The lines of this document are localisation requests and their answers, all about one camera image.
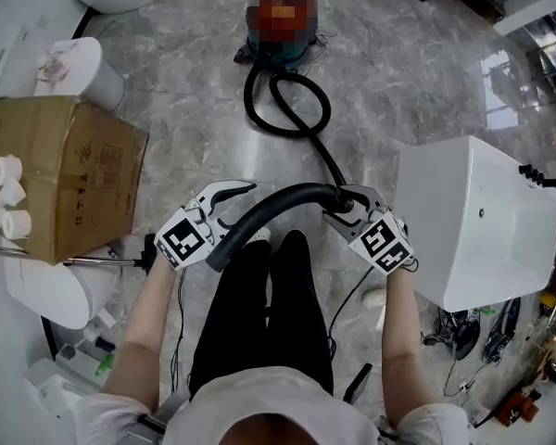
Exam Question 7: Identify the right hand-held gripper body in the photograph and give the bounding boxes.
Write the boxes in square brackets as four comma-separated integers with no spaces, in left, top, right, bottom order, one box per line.
[347,208,417,277]

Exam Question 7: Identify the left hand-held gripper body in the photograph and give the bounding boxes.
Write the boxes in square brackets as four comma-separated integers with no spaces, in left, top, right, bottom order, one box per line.
[153,198,224,273]

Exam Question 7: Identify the black vacuum hose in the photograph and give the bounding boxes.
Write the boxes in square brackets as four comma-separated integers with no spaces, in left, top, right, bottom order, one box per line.
[204,60,359,273]

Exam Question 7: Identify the person's right forearm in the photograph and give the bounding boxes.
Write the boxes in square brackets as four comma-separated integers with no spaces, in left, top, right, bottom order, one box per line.
[378,270,440,429]

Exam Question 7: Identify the person's left forearm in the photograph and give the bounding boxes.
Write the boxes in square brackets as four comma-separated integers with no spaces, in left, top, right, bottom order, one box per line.
[102,257,187,413]

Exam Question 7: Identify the metal vacuum wand floor brush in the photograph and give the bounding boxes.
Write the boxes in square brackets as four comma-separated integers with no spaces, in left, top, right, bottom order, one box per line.
[0,233,158,276]

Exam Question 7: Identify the red and teal vacuum canister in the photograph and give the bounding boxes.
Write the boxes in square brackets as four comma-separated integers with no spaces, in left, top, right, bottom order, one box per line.
[234,0,324,68]

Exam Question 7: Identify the white oval rounded object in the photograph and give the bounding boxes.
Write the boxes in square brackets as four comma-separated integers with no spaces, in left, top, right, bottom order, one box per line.
[360,286,390,311]

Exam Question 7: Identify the white freestanding bathtub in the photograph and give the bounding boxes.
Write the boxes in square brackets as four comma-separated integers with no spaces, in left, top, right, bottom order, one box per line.
[393,134,556,314]

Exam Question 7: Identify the person's black trousers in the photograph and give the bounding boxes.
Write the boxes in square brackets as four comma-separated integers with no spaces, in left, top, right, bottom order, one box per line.
[187,229,335,399]

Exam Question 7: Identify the large brown cardboard box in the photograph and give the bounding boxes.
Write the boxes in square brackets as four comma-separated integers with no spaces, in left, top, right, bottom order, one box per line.
[0,95,150,266]

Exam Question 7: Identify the black toilet seat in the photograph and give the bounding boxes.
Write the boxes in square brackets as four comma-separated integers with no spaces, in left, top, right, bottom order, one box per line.
[452,321,483,362]

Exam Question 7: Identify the black battery pack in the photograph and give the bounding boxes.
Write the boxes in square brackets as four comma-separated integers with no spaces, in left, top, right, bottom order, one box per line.
[342,362,374,405]

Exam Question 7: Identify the white oval closed toilet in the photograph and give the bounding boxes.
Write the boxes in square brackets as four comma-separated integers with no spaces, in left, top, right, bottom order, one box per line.
[3,236,122,331]

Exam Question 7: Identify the green plastic bottle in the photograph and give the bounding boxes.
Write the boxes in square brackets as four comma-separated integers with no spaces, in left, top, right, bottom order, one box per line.
[95,352,118,377]

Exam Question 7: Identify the person's white shirt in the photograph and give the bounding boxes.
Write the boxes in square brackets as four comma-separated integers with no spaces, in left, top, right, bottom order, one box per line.
[72,366,470,445]

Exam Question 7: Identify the white toilet with tank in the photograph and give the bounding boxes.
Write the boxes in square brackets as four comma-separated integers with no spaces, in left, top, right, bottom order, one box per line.
[24,358,104,422]

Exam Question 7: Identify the red power tool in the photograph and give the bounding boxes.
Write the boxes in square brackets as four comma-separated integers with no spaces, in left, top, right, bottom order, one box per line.
[494,384,544,429]

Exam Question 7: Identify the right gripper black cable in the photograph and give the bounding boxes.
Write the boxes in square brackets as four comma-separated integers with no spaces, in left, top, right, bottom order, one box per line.
[325,266,377,362]

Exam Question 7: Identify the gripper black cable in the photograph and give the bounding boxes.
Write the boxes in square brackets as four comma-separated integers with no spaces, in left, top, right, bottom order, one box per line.
[168,266,189,389]
[325,266,377,362]

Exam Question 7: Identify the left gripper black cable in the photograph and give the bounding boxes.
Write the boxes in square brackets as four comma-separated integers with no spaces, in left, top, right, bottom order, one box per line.
[168,266,189,389]

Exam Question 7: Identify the white pedestal basin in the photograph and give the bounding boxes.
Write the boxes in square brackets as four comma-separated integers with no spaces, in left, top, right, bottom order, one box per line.
[33,36,127,113]

